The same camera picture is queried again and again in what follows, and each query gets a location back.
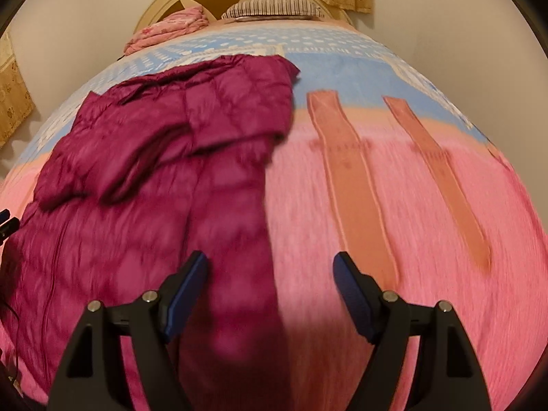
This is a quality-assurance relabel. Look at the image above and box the pink and blue bedspread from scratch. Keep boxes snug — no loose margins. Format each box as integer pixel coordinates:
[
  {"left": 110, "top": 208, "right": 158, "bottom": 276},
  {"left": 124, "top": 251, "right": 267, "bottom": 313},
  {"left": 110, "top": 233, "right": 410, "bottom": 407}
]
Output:
[{"left": 1, "top": 21, "right": 547, "bottom": 410}]

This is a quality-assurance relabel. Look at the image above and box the folded pink blanket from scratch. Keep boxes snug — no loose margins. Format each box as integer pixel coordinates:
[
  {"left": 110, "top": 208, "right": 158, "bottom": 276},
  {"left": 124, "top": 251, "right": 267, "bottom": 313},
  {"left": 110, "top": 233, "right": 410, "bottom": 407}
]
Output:
[{"left": 123, "top": 5, "right": 209, "bottom": 57}]

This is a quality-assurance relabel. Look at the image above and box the striped pillow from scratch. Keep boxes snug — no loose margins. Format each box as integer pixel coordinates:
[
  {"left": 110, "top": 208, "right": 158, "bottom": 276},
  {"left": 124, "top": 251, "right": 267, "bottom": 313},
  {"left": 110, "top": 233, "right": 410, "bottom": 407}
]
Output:
[{"left": 221, "top": 0, "right": 325, "bottom": 20}]

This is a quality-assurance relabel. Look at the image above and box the beige side curtain left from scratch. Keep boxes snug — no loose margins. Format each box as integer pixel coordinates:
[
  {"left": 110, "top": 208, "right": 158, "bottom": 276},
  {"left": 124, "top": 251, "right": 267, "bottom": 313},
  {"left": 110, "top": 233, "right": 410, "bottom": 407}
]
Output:
[{"left": 0, "top": 32, "right": 35, "bottom": 148}]

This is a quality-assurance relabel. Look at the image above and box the magenta puffer down jacket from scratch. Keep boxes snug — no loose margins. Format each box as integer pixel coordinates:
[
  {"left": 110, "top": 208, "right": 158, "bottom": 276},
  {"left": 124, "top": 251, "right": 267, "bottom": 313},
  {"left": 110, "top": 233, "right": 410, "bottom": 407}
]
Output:
[{"left": 1, "top": 55, "right": 299, "bottom": 410}]

